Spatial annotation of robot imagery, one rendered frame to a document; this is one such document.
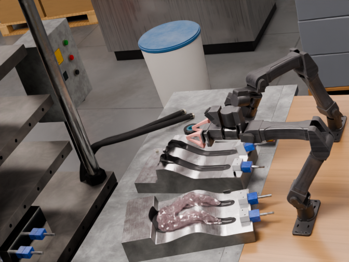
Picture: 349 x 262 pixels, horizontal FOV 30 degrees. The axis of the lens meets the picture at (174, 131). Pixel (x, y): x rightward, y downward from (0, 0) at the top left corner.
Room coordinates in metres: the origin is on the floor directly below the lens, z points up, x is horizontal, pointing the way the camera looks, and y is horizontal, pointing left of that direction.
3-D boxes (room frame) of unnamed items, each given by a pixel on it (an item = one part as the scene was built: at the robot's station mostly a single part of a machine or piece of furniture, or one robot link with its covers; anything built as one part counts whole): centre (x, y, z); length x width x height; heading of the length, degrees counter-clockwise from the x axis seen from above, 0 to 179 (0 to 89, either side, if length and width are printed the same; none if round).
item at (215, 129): (2.06, -0.15, 1.25); 0.07 x 0.06 x 0.11; 149
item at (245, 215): (1.95, -0.21, 0.86); 0.13 x 0.05 x 0.05; 79
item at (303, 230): (1.91, -0.39, 0.84); 0.20 x 0.07 x 0.08; 149
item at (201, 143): (2.08, -0.08, 1.20); 0.09 x 0.07 x 0.07; 59
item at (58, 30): (2.92, 0.48, 0.74); 0.30 x 0.22 x 1.47; 152
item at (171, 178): (2.40, -0.04, 0.87); 0.50 x 0.26 x 0.14; 62
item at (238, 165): (2.22, -0.25, 0.89); 0.13 x 0.05 x 0.05; 62
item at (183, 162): (2.38, -0.05, 0.92); 0.35 x 0.16 x 0.09; 62
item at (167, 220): (2.05, 0.04, 0.90); 0.26 x 0.18 x 0.08; 79
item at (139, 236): (2.04, 0.05, 0.86); 0.50 x 0.26 x 0.11; 79
